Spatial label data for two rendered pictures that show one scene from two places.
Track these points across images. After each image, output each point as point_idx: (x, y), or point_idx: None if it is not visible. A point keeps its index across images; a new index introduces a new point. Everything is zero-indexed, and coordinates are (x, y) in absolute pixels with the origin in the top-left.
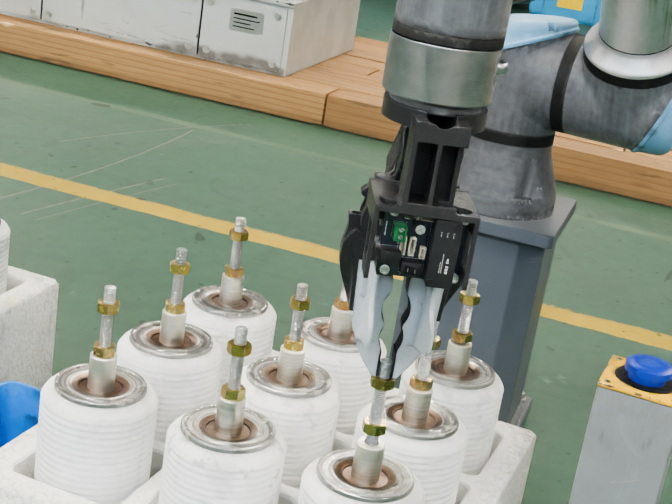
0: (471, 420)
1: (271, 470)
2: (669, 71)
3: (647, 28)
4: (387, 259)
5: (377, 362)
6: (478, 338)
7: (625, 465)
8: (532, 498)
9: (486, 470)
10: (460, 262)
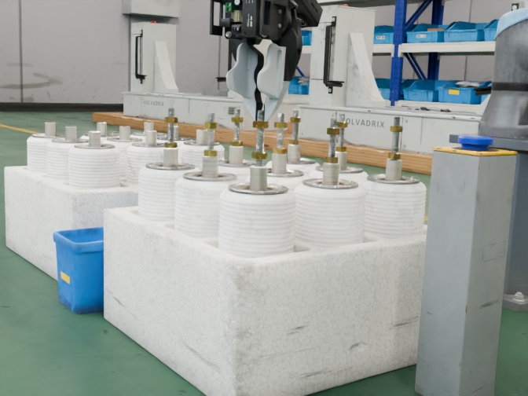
0: (390, 203)
1: (219, 193)
2: None
3: None
4: (223, 23)
5: (255, 111)
6: None
7: (452, 205)
8: (526, 327)
9: (401, 238)
10: (266, 23)
